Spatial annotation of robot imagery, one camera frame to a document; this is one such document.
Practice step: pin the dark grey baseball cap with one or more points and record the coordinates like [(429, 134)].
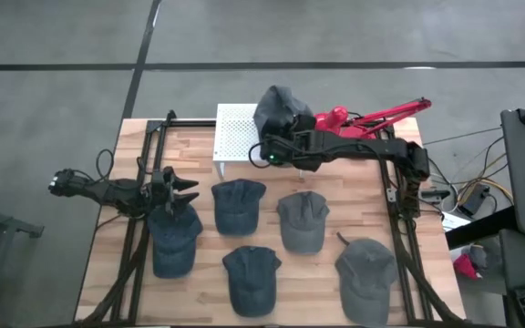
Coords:
[(278, 107)]

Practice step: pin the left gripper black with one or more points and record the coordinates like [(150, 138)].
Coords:
[(160, 189)]

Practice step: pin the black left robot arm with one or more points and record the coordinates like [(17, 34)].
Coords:
[(116, 193)]

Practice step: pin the white perforated metal shelf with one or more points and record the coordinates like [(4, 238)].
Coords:
[(235, 134)]

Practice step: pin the grey cloth bundle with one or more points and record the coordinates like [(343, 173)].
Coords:
[(479, 257)]

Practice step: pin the black aluminium rail frame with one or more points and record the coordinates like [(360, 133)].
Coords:
[(185, 123)]

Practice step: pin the red cloth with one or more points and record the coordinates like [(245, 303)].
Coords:
[(465, 266)]

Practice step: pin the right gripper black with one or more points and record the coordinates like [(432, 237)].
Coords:
[(305, 148)]

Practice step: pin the black power adapter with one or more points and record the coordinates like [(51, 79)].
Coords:
[(473, 201)]

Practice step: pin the blue denim baseball cap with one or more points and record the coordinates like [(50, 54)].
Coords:
[(251, 282), (239, 207), (173, 246)]

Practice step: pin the white paper sheet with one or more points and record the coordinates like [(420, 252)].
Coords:
[(454, 222)]

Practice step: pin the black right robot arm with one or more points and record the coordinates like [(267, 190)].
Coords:
[(372, 149)]

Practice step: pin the black beam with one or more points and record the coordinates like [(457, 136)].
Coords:
[(481, 228)]

